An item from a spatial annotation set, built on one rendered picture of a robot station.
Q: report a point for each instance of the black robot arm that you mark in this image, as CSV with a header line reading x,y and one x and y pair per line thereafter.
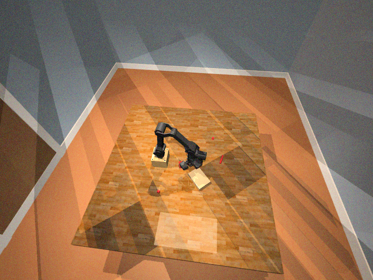
x,y
190,147

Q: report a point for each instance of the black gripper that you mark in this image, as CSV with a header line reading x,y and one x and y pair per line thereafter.
x,y
184,165

